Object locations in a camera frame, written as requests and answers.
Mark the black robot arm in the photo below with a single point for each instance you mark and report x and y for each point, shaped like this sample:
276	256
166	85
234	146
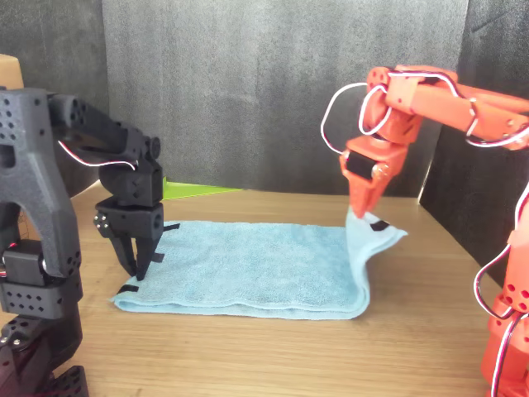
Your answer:
29	173

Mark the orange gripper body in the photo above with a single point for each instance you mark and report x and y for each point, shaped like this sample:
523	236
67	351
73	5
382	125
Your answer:
384	155

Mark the brown cardboard box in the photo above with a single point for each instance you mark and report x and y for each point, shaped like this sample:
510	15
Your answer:
9	72

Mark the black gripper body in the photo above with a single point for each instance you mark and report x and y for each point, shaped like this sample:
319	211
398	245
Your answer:
136	221

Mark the dark grey felt panel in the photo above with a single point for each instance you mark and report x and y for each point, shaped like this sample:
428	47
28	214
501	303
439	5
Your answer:
53	41
496	41

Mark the lime green plastic sheet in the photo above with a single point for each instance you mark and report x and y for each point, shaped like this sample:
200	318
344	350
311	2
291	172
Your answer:
194	191

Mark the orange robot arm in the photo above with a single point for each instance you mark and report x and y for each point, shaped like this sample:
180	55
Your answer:
438	99

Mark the light blue towel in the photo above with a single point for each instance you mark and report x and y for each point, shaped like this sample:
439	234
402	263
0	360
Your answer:
248	264

